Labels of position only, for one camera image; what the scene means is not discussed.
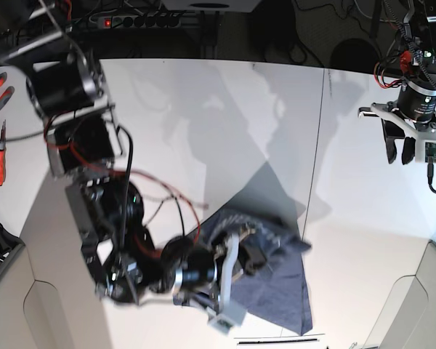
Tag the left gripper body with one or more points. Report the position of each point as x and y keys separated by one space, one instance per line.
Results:
x=416 y=103

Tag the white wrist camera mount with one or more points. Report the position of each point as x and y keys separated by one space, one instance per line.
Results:
x=424 y=134
x=227 y=314

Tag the grey partition left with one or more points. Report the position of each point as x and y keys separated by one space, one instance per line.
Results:
x=31 y=314

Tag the black power strip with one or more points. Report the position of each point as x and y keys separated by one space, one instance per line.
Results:
x=136 y=22

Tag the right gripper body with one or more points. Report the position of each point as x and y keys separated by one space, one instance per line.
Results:
x=190 y=271

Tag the blue-grey printed t-shirt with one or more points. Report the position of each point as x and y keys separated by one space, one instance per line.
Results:
x=278 y=292

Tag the grey partition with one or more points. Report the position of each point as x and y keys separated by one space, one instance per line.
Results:
x=31 y=314
x=408 y=317

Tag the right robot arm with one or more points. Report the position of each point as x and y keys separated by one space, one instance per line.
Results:
x=108 y=208

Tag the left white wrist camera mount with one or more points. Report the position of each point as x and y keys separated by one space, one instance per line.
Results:
x=424 y=134

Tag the orange handled screwdriver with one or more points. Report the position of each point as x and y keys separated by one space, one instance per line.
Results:
x=3 y=154

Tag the black round floor object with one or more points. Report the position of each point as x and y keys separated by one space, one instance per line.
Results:
x=356 y=55

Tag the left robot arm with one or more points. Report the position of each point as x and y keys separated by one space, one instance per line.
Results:
x=413 y=55

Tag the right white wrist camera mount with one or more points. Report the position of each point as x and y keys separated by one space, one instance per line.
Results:
x=227 y=314

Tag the grey partition right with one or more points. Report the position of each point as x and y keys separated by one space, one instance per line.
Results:
x=408 y=317

